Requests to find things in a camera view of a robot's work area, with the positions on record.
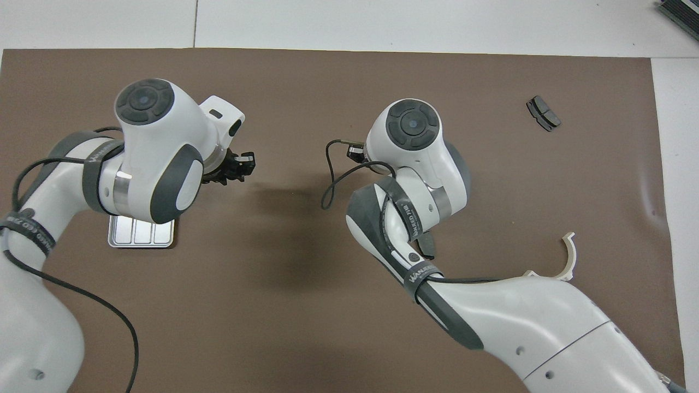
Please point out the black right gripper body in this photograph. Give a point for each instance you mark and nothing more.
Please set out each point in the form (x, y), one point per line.
(357, 154)

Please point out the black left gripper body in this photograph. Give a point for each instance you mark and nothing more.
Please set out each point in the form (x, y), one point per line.
(221, 172)

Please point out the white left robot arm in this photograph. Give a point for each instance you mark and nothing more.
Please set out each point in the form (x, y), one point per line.
(153, 142)

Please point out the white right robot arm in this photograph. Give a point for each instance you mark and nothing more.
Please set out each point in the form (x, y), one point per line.
(546, 327)

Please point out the silver metal tray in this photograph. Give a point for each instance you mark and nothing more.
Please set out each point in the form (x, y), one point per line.
(142, 234)

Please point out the long grey brake pad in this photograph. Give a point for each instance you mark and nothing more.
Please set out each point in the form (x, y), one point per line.
(428, 251)

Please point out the brown paper table mat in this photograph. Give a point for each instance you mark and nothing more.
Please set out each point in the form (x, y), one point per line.
(273, 327)

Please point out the short grey brake pad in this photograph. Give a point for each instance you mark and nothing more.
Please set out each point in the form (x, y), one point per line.
(543, 113)

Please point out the white curved plastic clip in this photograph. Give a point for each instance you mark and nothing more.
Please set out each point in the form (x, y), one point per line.
(571, 256)

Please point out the grey ribbed metal block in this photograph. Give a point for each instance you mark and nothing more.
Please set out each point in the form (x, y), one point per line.
(685, 13)

